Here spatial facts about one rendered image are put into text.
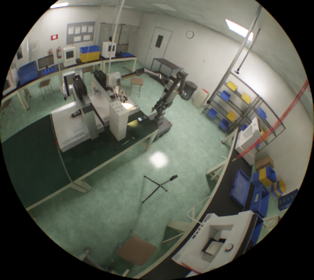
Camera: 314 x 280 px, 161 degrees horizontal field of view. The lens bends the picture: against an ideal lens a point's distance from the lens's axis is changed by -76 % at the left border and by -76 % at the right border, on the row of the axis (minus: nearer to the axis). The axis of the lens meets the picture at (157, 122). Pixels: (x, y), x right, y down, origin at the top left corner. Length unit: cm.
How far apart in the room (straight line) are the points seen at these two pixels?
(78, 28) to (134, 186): 548
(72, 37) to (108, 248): 609
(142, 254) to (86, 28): 629
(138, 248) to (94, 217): 86
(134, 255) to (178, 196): 131
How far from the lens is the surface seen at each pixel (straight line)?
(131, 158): 218
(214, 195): 175
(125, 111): 115
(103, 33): 522
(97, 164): 136
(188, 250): 143
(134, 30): 592
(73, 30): 530
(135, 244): 165
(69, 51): 375
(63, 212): 229
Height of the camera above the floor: 201
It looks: 45 degrees down
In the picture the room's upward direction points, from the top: 24 degrees clockwise
